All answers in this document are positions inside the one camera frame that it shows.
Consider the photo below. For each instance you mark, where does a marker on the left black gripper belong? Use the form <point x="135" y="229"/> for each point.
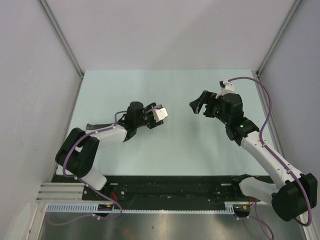
<point x="150" y="110"/>

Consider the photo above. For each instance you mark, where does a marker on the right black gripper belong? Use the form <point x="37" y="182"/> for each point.
<point x="208" y="97"/>

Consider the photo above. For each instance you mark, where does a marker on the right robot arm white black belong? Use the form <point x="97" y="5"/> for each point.
<point x="292" y="193"/>

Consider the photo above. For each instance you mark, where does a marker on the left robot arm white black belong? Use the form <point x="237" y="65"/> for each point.
<point x="77" y="154"/>

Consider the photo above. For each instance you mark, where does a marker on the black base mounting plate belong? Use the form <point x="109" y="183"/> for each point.
<point x="187" y="193"/>

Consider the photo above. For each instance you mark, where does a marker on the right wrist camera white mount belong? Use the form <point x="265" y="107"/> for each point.
<point x="226" y="87"/>

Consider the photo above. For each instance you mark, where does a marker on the grey slotted cable duct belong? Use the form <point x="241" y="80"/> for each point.
<point x="101" y="208"/>

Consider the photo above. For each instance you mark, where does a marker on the aluminium extrusion rail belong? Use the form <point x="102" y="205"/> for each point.
<point x="60" y="192"/>

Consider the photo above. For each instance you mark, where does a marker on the right aluminium frame post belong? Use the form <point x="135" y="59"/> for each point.
<point x="294" y="8"/>

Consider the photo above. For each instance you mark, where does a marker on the aluminium frame post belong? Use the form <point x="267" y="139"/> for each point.
<point x="54" y="24"/>
<point x="294" y="8"/>

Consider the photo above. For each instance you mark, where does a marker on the left aluminium frame post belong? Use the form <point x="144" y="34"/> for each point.
<point x="54" y="24"/>

